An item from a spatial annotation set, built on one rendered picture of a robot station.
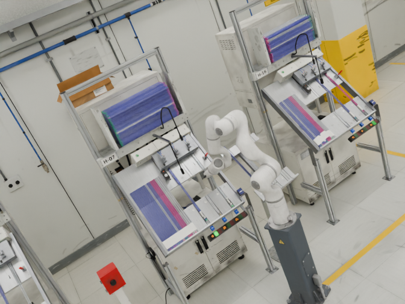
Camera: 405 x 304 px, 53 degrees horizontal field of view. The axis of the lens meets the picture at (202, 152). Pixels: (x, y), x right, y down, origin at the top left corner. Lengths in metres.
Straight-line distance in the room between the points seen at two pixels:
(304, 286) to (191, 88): 2.72
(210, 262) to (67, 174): 1.88
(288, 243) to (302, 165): 1.15
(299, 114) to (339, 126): 0.34
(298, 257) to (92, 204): 2.59
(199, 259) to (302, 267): 0.90
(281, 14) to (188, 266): 2.30
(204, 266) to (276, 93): 1.57
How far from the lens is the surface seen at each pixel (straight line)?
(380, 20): 6.84
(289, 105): 3.48
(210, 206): 2.95
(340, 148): 3.99
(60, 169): 4.46
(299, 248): 2.78
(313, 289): 3.04
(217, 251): 3.43
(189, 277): 3.40
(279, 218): 2.64
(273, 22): 3.75
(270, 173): 2.46
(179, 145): 3.06
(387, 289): 3.14
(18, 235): 3.07
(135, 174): 3.03
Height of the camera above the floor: 2.31
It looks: 23 degrees down
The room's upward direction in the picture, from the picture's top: 23 degrees counter-clockwise
